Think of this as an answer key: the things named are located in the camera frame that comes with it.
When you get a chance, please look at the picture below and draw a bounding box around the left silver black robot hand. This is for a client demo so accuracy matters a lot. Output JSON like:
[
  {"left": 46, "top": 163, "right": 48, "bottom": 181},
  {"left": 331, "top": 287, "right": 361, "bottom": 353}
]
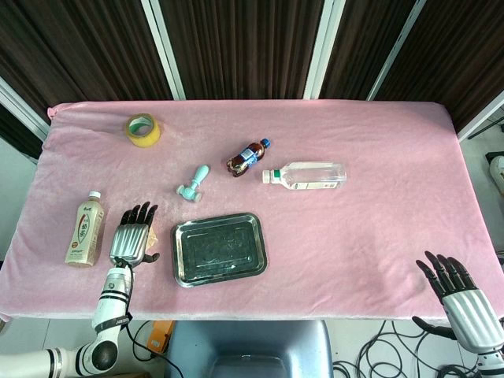
[{"left": 108, "top": 202, "right": 161, "bottom": 265}]

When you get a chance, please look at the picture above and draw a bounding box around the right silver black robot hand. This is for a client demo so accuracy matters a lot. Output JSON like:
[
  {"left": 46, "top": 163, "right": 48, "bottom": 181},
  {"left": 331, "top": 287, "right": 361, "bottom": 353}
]
[{"left": 412, "top": 250, "right": 498, "bottom": 354}]

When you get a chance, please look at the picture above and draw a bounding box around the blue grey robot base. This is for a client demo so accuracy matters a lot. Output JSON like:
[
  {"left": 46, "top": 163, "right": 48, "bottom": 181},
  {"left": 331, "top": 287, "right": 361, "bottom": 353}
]
[{"left": 165, "top": 318, "right": 335, "bottom": 378}]

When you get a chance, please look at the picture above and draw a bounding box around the rectangular stainless steel tray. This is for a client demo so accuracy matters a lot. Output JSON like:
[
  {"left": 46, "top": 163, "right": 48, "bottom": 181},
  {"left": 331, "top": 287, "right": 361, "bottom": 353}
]
[{"left": 170, "top": 212, "right": 269, "bottom": 288}]

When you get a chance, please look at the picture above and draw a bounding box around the milk tea bottle beige label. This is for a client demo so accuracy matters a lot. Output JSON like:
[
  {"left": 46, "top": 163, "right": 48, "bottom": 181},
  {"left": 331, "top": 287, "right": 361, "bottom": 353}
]
[{"left": 65, "top": 191, "right": 106, "bottom": 267}]

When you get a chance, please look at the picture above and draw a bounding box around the orange object under table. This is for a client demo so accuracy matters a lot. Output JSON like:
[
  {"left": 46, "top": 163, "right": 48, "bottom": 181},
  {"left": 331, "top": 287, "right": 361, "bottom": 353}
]
[{"left": 148, "top": 320, "right": 174, "bottom": 351}]

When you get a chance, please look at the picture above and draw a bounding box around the yellow packing tape roll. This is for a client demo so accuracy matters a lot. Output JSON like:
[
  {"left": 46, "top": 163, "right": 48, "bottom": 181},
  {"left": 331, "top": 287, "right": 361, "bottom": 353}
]
[{"left": 125, "top": 113, "right": 161, "bottom": 148}]

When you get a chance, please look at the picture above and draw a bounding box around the white device beside table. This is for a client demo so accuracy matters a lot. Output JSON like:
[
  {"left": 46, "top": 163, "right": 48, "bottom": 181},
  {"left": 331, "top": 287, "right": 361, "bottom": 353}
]
[{"left": 487, "top": 154, "right": 504, "bottom": 186}]

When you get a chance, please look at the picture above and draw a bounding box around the small cola bottle blue cap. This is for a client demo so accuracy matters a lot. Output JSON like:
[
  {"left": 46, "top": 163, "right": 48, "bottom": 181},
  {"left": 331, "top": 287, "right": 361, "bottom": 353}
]
[{"left": 226, "top": 138, "right": 272, "bottom": 178}]

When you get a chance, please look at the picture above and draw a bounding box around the pink table cloth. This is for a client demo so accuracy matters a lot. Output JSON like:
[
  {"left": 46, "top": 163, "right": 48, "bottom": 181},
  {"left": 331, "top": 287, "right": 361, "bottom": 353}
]
[{"left": 0, "top": 98, "right": 504, "bottom": 322}]

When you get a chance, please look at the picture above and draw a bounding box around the clear water bottle white cap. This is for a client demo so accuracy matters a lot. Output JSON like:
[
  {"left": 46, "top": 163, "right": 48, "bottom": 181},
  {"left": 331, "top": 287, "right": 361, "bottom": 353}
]
[{"left": 262, "top": 160, "right": 348, "bottom": 193}]

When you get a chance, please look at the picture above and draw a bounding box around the black cable bundle on floor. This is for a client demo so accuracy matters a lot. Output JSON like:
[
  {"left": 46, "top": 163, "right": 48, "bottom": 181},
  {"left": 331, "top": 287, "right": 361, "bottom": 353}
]
[{"left": 332, "top": 318, "right": 480, "bottom": 378}]

